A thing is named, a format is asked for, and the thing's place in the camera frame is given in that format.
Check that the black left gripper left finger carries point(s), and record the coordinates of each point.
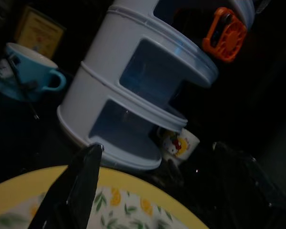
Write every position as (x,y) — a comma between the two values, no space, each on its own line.
(69,195)

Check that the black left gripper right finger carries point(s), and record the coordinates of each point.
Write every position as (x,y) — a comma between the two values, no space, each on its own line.
(257,190)

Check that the yellow-rimmed floral plate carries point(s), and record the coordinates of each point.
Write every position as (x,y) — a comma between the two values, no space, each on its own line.
(138,186)

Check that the white cartoon mug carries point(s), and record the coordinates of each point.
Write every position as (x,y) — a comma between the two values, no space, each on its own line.
(181,145)

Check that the blue mug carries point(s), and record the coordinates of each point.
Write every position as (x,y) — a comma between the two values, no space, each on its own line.
(31,71)

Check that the white tiered storage container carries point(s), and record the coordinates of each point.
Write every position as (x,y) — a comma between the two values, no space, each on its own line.
(109,71)

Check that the orange round device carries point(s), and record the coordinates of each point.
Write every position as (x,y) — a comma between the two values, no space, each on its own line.
(226,35)

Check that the yellow tea tin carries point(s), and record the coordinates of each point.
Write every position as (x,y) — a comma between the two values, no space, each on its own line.
(40,31)

